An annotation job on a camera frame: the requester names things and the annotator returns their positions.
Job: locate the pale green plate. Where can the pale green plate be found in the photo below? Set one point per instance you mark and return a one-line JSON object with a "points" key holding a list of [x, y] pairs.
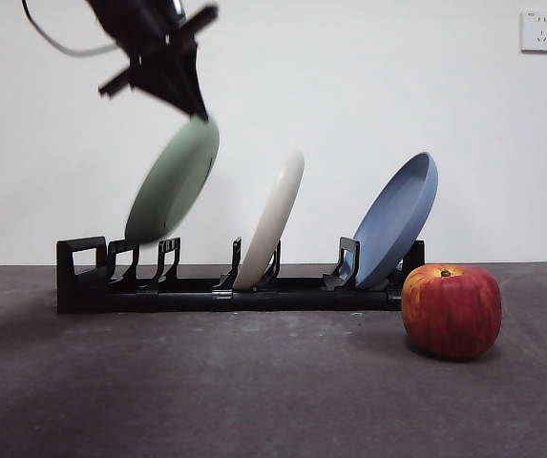
{"points": [[173, 181]]}

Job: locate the red apple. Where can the red apple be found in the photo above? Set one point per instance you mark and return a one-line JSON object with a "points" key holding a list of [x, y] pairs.
{"points": [[450, 312]]}

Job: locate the black plate rack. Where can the black plate rack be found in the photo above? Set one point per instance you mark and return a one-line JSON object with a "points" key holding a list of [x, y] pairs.
{"points": [[182, 301]]}

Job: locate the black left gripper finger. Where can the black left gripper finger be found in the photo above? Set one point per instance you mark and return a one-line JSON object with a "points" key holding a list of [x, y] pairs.
{"points": [[163, 83], [191, 76]]}

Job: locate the white wall socket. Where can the white wall socket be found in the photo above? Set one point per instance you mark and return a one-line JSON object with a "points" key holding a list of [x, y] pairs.
{"points": [[540, 31]]}

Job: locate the blue plate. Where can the blue plate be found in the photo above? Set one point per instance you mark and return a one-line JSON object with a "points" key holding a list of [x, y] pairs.
{"points": [[392, 224]]}

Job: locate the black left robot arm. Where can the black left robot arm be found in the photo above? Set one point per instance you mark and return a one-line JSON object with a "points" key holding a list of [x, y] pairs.
{"points": [[125, 19]]}

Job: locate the cream white plate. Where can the cream white plate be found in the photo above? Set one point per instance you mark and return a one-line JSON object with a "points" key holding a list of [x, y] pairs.
{"points": [[273, 224]]}

